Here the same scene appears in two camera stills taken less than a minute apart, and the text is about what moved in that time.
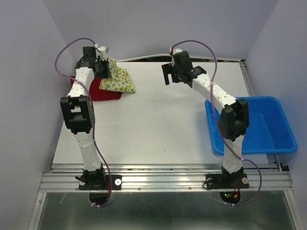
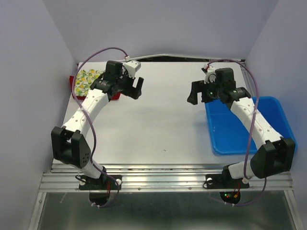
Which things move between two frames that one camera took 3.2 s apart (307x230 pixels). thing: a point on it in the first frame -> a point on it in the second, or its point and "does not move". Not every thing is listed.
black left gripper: (106, 74) -> (131, 91)
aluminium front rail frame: (61, 177) does not move
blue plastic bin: (269, 131) does not move
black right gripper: (169, 68) -> (197, 86)
